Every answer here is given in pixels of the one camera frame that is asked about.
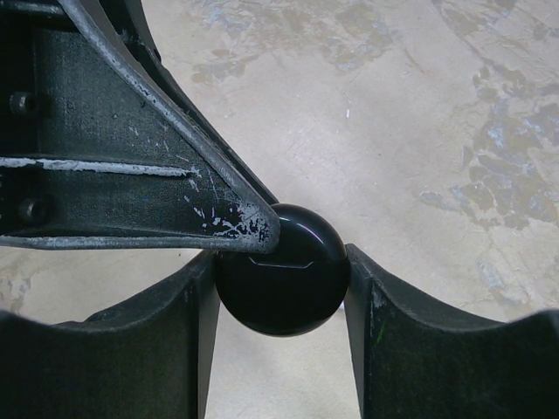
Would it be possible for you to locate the black round earbud case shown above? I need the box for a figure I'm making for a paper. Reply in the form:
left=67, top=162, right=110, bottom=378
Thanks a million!
left=216, top=203, right=349, bottom=337

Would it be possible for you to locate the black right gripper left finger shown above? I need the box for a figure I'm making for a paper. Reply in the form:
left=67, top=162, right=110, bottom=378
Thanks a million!
left=1, top=251, right=220, bottom=418

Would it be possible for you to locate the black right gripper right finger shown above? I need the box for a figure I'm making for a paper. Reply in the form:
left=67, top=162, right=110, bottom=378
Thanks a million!
left=344, top=244, right=558, bottom=418

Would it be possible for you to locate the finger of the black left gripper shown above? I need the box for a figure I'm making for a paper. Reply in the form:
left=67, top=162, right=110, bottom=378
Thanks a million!
left=104, top=0, right=278, bottom=204
left=1, top=1, right=280, bottom=253

